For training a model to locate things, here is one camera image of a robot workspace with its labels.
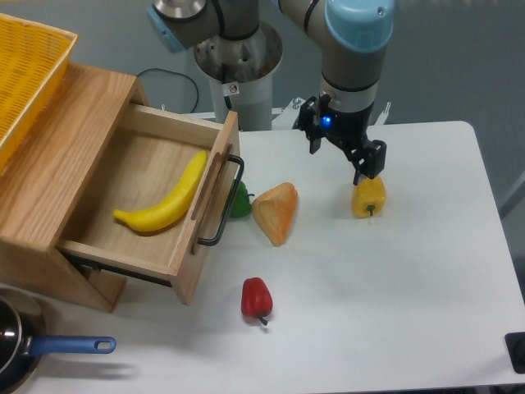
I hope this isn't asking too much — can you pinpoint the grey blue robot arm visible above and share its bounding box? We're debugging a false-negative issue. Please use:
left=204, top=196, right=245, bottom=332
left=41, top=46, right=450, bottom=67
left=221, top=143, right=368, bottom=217
left=147, top=1, right=395, bottom=180

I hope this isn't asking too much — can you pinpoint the yellow toy bell pepper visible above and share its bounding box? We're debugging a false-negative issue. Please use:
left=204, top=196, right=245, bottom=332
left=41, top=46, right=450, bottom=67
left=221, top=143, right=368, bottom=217
left=351, top=176, right=386, bottom=218

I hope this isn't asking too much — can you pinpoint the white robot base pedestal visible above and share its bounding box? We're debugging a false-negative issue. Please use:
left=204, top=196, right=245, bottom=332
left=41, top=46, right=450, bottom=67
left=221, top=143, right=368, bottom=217
left=194, top=22, right=283, bottom=131

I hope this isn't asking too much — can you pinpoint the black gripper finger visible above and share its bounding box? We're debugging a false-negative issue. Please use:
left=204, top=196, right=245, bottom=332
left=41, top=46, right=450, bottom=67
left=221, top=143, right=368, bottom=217
left=297, top=96, right=323, bottom=154
left=343, top=140, right=386, bottom=186

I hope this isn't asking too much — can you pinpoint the black corner clamp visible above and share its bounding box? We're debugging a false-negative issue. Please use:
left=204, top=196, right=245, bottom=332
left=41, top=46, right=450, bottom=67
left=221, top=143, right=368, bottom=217
left=504, top=332, right=525, bottom=374

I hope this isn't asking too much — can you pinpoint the black cable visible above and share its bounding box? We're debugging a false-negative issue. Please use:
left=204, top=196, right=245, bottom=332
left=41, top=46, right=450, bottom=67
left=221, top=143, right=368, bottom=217
left=135, top=67, right=200, bottom=113

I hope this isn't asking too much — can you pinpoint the orange toy bread wedge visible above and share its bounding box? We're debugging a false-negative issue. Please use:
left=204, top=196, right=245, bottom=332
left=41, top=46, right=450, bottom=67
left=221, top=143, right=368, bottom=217
left=252, top=182, right=299, bottom=247

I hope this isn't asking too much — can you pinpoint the wooden drawer cabinet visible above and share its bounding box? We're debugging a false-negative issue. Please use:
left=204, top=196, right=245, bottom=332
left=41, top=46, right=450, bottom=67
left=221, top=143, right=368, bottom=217
left=1, top=63, right=147, bottom=312

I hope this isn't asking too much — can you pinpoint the red toy bell pepper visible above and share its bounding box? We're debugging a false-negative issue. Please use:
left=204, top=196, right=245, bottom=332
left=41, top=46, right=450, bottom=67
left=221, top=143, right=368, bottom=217
left=240, top=277, right=273, bottom=326

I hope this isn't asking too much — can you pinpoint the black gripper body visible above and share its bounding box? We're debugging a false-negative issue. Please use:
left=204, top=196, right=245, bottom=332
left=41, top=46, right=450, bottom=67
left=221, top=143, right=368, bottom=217
left=312, top=94, right=373, bottom=153

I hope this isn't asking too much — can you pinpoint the white table bracket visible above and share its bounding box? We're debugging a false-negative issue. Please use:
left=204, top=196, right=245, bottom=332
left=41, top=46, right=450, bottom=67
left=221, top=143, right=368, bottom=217
left=372, top=101, right=391, bottom=126

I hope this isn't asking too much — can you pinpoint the blue handled frying pan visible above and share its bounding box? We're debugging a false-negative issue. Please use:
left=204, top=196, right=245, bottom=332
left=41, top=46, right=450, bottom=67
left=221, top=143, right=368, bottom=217
left=1, top=288, right=116, bottom=393

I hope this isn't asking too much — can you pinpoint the yellow plastic basket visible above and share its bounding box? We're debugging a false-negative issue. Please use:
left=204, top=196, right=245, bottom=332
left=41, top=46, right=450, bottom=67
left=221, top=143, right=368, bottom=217
left=1, top=14, right=78, bottom=168

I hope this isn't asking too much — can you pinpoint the yellow toy banana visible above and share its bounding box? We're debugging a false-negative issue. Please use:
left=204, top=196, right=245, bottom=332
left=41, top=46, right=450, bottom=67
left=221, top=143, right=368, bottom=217
left=113, top=150, right=208, bottom=232

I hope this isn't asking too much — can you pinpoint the green toy bell pepper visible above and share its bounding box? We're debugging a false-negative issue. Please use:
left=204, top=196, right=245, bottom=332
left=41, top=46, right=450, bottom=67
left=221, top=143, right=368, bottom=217
left=229, top=181, right=253, bottom=219

